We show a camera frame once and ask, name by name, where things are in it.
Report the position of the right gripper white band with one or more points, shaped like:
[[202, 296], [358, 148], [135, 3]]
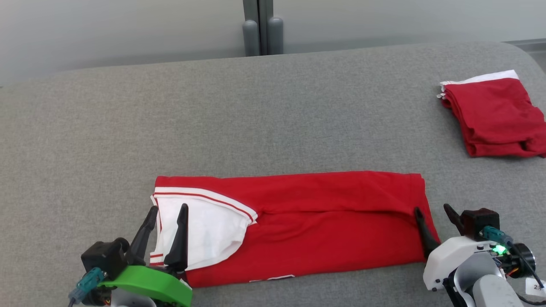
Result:
[[448, 260]]

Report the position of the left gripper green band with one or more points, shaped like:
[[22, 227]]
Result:
[[153, 281]]

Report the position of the red white basketball jersey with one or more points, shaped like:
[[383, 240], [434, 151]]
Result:
[[320, 226]]

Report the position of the red Bulls 23 shorts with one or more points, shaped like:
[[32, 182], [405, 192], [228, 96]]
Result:
[[495, 115]]

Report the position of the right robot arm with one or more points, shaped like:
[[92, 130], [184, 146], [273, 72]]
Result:
[[495, 294]]

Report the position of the white paper tag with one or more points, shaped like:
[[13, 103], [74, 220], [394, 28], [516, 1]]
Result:
[[535, 288]]

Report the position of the grey fabric sofa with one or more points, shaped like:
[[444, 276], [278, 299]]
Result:
[[213, 119]]

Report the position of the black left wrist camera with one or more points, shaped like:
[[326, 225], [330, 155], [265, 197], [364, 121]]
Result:
[[104, 258]]

